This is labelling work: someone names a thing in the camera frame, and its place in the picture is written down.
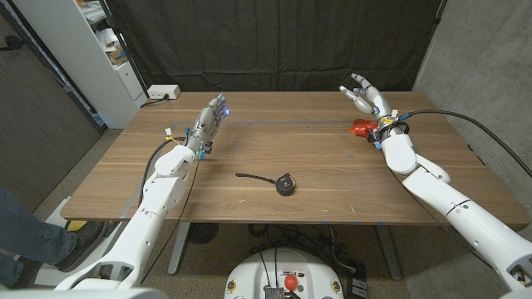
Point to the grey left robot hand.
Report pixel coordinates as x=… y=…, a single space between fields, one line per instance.
x=205 y=120

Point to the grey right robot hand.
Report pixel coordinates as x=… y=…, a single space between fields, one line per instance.
x=376 y=101

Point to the red plastic object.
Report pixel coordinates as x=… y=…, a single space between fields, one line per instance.
x=361 y=128

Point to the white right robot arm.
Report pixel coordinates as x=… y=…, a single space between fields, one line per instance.
x=457 y=212

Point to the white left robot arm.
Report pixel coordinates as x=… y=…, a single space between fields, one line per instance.
x=162 y=195

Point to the black measuring tape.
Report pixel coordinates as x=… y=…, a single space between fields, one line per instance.
x=286 y=184

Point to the white power strip box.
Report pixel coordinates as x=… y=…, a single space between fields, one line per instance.
x=163 y=91

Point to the black curtain backdrop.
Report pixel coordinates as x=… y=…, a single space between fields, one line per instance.
x=270 y=41

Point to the black backdrop stand pole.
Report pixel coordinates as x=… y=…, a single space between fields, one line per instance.
x=124 y=50

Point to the small cardboard box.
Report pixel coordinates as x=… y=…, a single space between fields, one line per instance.
x=117 y=55

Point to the round black floor object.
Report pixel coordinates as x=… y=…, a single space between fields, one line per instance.
x=202 y=232

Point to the grey table leg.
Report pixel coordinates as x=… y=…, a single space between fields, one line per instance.
x=178 y=249
x=388 y=253

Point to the white shelf cabinet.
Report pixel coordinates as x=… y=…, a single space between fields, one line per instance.
x=83 y=70

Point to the person's black shoe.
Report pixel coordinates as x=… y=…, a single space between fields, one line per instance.
x=87 y=236

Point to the yellow object on floor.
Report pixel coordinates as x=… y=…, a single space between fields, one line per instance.
x=77 y=226

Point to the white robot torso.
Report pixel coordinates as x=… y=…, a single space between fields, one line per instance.
x=307 y=270

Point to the red emergency stop button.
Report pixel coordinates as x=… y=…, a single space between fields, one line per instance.
x=291 y=282

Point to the black floor power strip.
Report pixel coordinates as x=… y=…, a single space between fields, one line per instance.
x=357 y=286

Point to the person's leg in jeans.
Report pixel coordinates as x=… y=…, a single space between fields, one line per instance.
x=25 y=232

